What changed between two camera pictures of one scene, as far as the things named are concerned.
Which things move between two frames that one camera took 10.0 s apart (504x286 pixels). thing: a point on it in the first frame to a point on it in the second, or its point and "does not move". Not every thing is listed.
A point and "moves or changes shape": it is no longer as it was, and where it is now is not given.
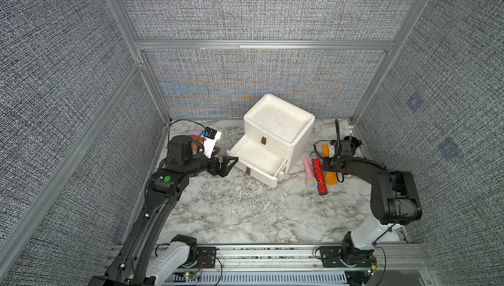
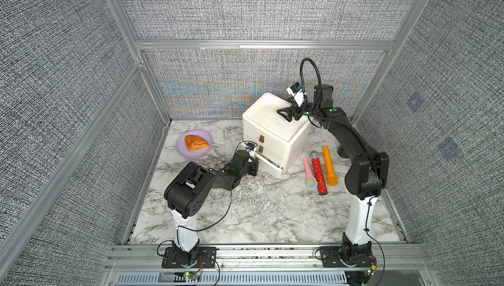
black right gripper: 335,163 to 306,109
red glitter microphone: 319,173 does not move
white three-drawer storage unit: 275,140 moves or changes shape
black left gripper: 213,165 to 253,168
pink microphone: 312,182 does not move
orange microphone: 331,176 does not move
